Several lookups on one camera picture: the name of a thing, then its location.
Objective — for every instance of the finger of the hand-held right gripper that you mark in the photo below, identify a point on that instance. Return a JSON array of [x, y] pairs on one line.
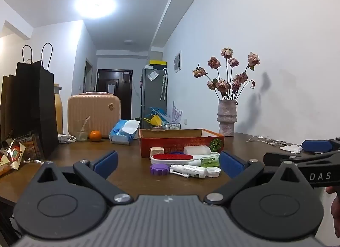
[[316, 145], [276, 156]]

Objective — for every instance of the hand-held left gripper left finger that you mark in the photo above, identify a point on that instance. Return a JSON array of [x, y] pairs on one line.
[[107, 162]]

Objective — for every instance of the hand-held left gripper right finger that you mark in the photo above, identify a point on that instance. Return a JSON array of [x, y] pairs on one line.
[[230, 164]]

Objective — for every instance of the white ribbed cap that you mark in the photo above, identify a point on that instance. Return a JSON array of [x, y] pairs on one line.
[[213, 172]]

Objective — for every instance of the green tube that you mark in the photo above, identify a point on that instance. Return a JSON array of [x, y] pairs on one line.
[[209, 160]]

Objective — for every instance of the white plastic box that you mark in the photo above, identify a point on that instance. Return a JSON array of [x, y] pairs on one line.
[[196, 149]]

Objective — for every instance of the white spray bottle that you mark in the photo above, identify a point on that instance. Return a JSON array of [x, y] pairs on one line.
[[190, 170]]

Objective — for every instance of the purple ribbed cap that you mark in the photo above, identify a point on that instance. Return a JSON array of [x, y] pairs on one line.
[[159, 170]]

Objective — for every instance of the red and white lint brush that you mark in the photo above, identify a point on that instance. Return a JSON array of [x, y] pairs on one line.
[[170, 159]]

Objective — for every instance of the red cardboard box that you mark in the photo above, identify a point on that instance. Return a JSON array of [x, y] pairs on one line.
[[170, 142]]

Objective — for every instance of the person's right hand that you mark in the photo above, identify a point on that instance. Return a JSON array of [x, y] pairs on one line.
[[335, 209]]

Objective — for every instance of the white crumpled tissue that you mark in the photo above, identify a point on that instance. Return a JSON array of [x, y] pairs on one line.
[[292, 148]]

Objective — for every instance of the white earphones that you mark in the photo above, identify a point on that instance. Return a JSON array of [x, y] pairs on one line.
[[265, 139]]

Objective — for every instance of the orange fruit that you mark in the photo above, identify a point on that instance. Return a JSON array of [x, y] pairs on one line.
[[95, 135]]

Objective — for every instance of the blue tissue pack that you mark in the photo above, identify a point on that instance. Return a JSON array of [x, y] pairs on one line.
[[120, 134]]

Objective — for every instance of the clear glass with straw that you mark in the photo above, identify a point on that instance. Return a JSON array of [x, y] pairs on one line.
[[81, 134]]

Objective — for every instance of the grey ceramic vase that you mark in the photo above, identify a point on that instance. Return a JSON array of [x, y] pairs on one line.
[[226, 119]]

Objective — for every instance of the small wooden block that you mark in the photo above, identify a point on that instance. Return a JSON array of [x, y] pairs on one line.
[[156, 151]]

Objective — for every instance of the pink ribbed suitcase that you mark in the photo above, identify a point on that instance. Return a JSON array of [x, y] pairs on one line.
[[93, 114]]

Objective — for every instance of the blue round lid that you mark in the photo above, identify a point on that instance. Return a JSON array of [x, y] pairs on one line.
[[176, 153]]

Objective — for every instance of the yellow watering can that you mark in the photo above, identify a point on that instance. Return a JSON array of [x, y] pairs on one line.
[[154, 121]]

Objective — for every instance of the dark brown entrance door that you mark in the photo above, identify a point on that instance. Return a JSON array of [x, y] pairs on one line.
[[117, 100]]

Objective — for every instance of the yellow thermos jug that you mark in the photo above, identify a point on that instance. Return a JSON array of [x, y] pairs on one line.
[[58, 108]]

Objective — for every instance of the paper sheet on door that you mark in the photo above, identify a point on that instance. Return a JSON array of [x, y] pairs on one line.
[[111, 89]]

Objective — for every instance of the purple feather decoration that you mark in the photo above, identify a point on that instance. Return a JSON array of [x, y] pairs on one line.
[[174, 114]]

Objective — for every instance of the dark snack packet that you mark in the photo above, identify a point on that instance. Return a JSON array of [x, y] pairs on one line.
[[30, 144]]

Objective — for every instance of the dried pink roses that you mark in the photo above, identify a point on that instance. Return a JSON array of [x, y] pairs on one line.
[[223, 85]]

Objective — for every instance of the grey refrigerator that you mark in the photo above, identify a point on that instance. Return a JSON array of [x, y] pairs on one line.
[[152, 95]]

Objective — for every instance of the side room door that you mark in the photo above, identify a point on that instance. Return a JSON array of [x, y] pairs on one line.
[[88, 76]]

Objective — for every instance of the large black paper bag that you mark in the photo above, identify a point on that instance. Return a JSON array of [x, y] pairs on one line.
[[37, 108]]

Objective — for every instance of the folded clear umbrella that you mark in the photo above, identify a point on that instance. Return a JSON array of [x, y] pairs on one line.
[[163, 84]]

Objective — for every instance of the red and white snack packet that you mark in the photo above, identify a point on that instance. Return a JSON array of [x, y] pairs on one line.
[[12, 156]]

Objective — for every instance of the paper sheet on refrigerator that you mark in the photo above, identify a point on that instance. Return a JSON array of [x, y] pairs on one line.
[[153, 75]]

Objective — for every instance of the yellow box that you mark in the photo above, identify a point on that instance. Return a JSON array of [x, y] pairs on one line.
[[158, 62]]

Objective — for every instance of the bright round ceiling light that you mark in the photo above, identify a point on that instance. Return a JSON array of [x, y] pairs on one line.
[[95, 5]]

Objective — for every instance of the wall picture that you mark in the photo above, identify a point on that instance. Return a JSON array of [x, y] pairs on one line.
[[177, 61]]

